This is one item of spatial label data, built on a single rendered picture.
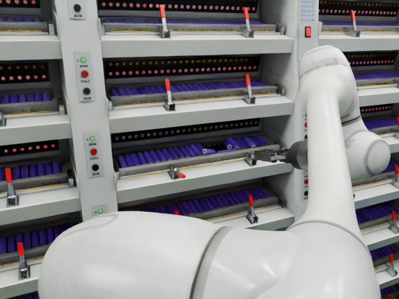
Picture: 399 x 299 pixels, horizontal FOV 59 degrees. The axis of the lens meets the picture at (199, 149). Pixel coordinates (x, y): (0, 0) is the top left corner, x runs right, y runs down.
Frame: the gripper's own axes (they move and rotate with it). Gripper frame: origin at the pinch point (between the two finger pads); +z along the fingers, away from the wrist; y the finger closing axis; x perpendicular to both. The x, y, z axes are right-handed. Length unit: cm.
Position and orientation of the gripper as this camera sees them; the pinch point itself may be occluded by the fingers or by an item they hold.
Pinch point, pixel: (264, 155)
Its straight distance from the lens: 110.4
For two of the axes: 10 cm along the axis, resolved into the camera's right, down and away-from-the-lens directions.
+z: -3.9, 0.1, 9.2
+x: -1.2, -9.9, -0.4
